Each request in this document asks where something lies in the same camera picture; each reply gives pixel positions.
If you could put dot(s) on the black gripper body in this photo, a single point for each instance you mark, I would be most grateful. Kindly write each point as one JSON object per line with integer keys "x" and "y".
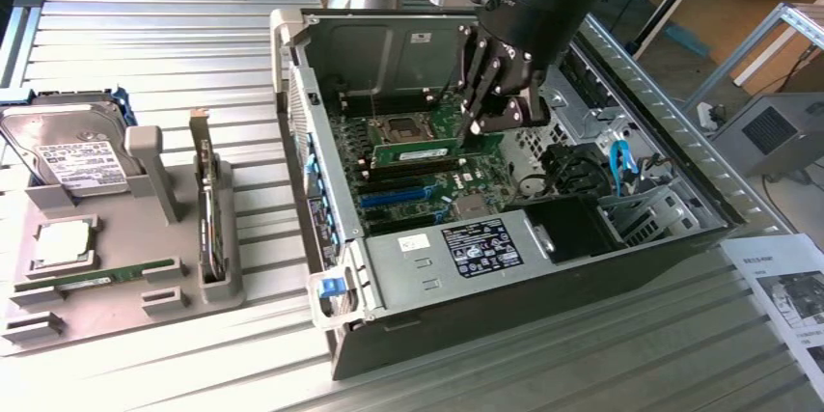
{"x": 540, "y": 16}

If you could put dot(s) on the green RAM stick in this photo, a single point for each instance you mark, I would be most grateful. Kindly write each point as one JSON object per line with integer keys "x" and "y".
{"x": 90, "y": 278}
{"x": 412, "y": 155}

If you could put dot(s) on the CPU socket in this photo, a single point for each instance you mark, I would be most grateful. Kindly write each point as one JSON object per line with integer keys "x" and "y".
{"x": 399, "y": 127}

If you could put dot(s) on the green motherboard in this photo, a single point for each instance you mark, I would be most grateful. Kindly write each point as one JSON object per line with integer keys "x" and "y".
{"x": 419, "y": 190}

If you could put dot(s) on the blue expansion slot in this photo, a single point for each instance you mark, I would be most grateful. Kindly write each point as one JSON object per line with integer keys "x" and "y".
{"x": 394, "y": 197}

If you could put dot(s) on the black fan shroud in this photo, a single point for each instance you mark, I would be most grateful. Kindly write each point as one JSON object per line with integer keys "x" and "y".
{"x": 572, "y": 228}

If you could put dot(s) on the silver disk bay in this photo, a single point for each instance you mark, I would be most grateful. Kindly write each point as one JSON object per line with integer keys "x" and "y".
{"x": 644, "y": 214}

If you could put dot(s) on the grey power supply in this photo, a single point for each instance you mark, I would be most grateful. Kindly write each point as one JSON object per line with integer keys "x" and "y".
{"x": 451, "y": 257}

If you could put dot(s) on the black open PC case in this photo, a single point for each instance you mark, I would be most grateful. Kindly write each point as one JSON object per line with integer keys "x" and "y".
{"x": 515, "y": 286}

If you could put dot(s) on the grey box with vent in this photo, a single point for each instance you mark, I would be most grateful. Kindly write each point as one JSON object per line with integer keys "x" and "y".
{"x": 772, "y": 132}

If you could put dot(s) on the blue case latch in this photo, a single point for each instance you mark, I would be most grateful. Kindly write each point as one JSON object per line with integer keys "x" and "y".
{"x": 330, "y": 287}

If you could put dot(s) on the graphics card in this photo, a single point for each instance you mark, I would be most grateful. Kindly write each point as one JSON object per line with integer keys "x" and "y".
{"x": 210, "y": 200}

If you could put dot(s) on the blue disk caddy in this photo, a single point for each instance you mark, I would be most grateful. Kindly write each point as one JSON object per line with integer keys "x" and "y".
{"x": 126, "y": 103}

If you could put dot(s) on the printed paper sheet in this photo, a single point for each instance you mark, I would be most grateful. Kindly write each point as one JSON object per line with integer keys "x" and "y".
{"x": 782, "y": 286}

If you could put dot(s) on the grey parts rack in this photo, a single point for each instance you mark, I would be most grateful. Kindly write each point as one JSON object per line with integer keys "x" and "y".
{"x": 123, "y": 238}

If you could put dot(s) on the silver hard disk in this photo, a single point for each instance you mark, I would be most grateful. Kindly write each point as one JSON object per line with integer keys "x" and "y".
{"x": 71, "y": 146}

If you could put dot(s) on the silver CPU chip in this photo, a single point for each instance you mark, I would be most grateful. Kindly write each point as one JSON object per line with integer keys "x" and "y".
{"x": 62, "y": 244}

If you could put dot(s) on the aluminium frame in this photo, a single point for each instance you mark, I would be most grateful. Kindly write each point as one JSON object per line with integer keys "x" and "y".
{"x": 747, "y": 45}

